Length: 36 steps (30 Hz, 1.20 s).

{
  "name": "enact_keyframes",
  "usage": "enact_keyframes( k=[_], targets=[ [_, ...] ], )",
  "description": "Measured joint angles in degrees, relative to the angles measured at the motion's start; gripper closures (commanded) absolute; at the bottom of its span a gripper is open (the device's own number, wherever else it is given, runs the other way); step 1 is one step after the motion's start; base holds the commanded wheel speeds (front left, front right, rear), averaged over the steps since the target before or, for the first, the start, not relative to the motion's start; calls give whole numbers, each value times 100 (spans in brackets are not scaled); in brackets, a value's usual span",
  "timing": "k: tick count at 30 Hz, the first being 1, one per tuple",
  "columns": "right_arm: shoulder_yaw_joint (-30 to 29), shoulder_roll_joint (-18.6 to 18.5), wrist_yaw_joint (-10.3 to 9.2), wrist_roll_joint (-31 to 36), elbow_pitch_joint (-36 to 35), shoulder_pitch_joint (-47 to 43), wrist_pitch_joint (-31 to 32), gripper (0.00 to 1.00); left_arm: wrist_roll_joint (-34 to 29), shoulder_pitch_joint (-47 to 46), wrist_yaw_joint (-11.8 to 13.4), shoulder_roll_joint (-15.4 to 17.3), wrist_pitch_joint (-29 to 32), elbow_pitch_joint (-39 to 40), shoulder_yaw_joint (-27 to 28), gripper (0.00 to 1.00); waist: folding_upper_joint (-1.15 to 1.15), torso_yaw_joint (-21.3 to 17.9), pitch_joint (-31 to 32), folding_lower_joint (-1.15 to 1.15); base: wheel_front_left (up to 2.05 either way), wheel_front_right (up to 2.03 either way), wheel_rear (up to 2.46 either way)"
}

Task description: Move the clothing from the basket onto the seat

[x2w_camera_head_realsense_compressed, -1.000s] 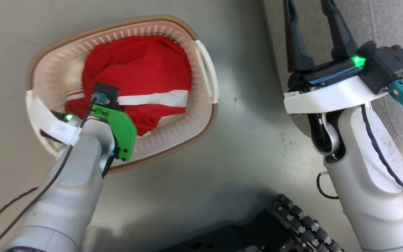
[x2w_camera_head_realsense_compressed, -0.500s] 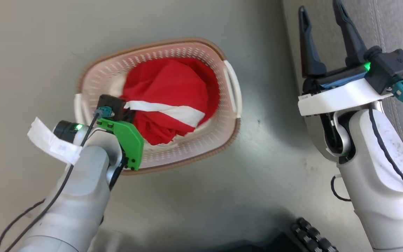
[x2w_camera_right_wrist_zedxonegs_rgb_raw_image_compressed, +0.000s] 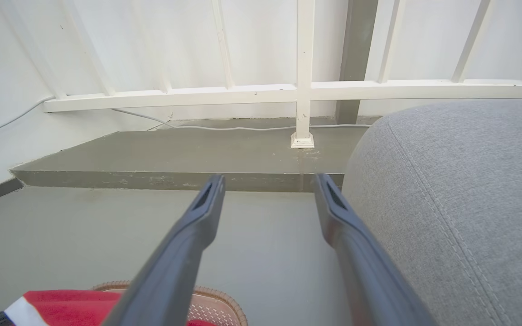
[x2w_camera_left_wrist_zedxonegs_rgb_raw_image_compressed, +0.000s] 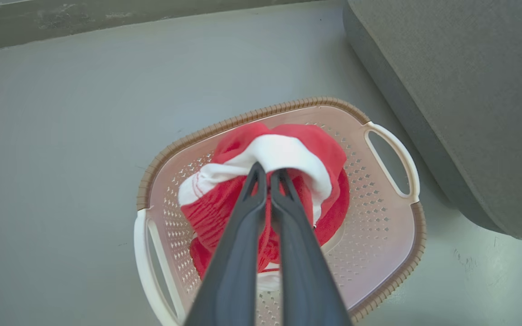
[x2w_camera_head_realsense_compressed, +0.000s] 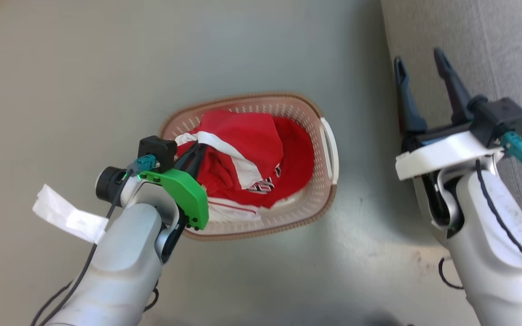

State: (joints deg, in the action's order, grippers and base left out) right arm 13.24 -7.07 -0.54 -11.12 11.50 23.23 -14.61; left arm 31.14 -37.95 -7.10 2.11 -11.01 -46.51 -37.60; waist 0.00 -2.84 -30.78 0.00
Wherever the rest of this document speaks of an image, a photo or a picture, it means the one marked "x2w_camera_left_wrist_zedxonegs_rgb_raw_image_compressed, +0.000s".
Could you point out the grey fabric sofa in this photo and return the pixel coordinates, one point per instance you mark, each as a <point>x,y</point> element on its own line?
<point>469,90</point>

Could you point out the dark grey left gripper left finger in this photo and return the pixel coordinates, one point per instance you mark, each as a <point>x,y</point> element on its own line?
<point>234,253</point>

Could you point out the red and white jersey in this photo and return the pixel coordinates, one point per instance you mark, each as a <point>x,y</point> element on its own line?
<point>288,154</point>

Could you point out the cream perforated laundry basket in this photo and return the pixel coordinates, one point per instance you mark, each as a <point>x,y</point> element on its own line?
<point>379,244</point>

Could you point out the dark grey skirting board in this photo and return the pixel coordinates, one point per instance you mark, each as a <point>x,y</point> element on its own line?
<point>61,22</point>

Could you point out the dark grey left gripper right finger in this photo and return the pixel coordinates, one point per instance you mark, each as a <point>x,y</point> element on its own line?
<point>302,262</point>

